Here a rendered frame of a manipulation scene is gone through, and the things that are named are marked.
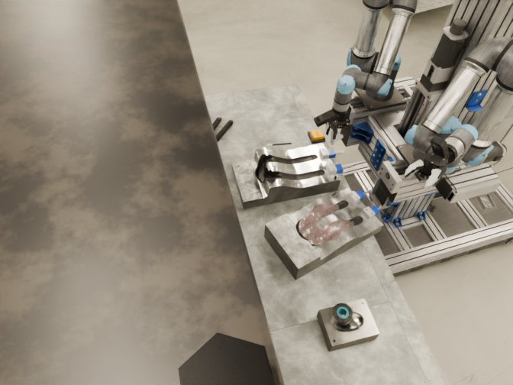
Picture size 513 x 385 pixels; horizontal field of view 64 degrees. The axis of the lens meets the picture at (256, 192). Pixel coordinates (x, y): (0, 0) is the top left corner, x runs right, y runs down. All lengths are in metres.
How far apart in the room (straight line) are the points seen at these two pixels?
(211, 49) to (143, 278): 4.04
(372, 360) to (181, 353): 1.37
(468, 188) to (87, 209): 1.88
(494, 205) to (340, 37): 2.48
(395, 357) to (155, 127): 1.42
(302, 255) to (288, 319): 0.27
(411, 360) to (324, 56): 3.29
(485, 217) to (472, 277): 0.42
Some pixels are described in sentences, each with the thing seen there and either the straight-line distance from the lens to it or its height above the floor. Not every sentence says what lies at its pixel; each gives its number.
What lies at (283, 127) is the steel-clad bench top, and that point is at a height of 0.80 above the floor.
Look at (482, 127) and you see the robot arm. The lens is 1.88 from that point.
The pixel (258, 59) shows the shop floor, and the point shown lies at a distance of 4.33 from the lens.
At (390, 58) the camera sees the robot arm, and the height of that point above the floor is 1.42.
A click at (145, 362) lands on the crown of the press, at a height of 2.01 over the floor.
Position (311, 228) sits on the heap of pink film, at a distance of 1.89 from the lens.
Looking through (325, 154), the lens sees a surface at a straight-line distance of 2.16.
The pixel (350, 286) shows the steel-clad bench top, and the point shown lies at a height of 0.80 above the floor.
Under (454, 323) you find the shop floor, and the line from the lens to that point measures 2.93.
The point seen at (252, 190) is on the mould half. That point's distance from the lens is 2.04.
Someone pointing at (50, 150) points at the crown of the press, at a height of 2.00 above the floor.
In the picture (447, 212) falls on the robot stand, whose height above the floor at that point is 0.21.
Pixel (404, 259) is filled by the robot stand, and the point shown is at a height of 0.23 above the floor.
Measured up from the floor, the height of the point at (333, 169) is 0.92.
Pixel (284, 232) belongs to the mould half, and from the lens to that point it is 1.85.
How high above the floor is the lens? 2.47
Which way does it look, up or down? 53 degrees down
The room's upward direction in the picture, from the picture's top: 3 degrees clockwise
